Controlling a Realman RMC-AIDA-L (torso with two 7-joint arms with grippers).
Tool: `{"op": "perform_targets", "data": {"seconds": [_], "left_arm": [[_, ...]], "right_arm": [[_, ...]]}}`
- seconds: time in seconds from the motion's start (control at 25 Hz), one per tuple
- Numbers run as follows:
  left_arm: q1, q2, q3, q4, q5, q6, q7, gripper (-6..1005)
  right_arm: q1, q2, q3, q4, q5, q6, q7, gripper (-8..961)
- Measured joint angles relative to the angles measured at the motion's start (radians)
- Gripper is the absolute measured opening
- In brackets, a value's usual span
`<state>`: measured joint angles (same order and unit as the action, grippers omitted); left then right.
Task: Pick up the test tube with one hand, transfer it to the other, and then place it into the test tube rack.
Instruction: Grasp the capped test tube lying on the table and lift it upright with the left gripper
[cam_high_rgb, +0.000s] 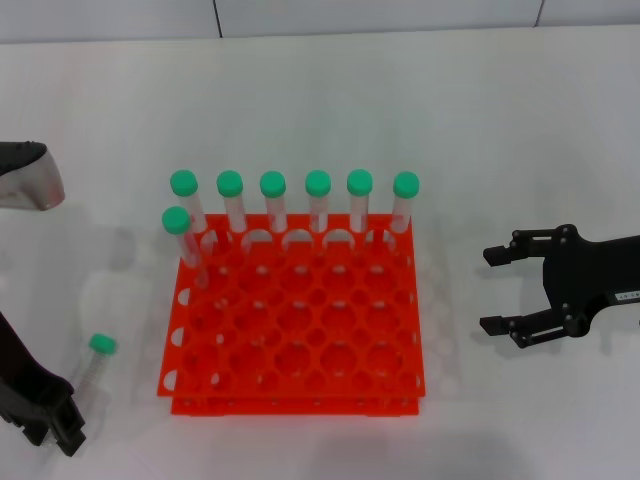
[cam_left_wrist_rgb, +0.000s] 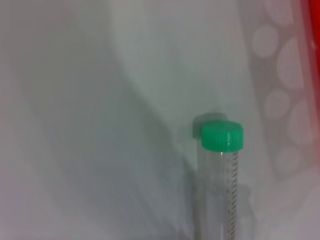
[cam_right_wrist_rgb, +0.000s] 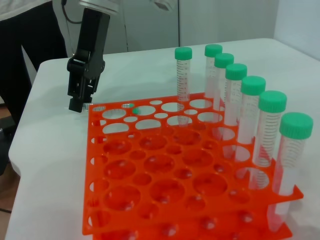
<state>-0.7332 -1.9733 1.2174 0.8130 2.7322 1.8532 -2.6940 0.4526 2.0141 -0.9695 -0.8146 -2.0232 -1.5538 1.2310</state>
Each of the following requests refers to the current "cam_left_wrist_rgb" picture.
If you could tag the clear test tube green cap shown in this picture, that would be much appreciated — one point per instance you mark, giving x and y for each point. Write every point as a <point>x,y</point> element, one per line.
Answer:
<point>222,137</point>

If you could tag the orange test tube rack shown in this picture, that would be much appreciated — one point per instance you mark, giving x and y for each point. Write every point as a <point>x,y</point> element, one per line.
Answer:
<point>315,50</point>

